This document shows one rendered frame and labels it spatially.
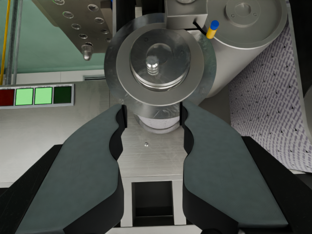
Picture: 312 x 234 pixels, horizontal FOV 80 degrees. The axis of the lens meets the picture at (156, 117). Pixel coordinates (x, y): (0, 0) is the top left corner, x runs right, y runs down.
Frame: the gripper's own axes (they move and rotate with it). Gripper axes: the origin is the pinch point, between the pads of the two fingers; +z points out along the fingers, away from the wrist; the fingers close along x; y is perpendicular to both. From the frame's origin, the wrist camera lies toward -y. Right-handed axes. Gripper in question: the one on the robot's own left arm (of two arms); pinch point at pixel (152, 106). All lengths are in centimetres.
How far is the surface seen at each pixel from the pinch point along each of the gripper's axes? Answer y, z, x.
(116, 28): -2.9, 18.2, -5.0
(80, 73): 86, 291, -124
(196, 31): -2.2, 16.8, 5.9
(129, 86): 3.2, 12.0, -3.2
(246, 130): 17.7, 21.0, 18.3
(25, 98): 17, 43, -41
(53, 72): 82, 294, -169
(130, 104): 5.2, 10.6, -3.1
